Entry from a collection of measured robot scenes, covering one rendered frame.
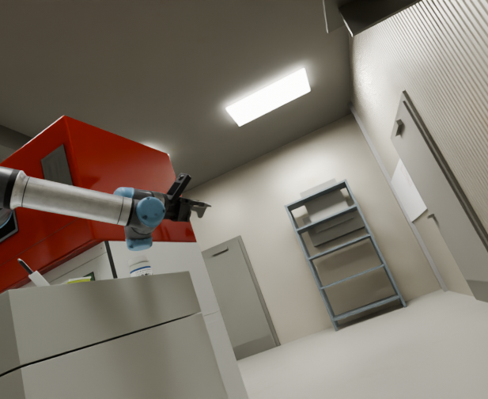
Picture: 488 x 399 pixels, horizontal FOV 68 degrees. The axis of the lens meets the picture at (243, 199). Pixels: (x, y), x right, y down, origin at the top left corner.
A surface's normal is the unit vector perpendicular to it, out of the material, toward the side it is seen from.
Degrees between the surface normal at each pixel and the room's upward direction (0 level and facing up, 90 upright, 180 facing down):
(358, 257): 90
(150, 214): 90
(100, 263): 90
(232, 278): 90
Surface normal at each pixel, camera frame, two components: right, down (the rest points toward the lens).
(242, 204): -0.29, -0.18
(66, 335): 0.83, -0.43
